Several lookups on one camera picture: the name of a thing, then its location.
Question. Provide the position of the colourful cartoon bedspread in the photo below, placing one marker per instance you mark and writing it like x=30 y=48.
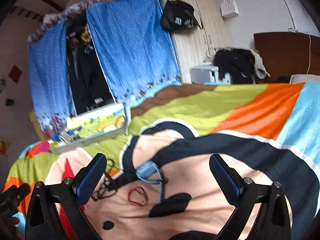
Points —
x=267 y=132

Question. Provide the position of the person's left hand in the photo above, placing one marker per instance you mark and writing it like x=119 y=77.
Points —
x=9 y=230

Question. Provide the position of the red square wall paper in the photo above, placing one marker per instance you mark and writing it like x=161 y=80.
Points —
x=15 y=74

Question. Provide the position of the white shallow tray box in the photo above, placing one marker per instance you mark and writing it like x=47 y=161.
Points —
x=94 y=126

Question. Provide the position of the wooden headboard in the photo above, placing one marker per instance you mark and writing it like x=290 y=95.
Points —
x=285 y=54

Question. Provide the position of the white paper bag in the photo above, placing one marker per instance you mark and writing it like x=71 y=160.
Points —
x=229 y=9

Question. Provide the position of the pile of dark clothes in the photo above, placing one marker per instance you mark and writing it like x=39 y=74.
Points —
x=239 y=66

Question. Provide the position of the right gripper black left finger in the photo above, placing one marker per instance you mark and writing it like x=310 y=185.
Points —
x=43 y=220

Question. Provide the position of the white wardrobe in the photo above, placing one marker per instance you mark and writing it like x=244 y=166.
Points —
x=194 y=46

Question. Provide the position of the black hanging bag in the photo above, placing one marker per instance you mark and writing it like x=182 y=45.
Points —
x=178 y=15

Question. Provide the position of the white storage box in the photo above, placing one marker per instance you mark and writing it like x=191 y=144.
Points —
x=208 y=73

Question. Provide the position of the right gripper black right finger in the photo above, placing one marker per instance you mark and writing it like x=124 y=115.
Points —
x=272 y=220

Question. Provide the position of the blue dotted curtain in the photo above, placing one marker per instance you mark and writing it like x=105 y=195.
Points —
x=135 y=54

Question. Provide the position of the dark hanging clothes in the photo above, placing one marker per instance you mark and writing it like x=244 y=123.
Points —
x=88 y=84

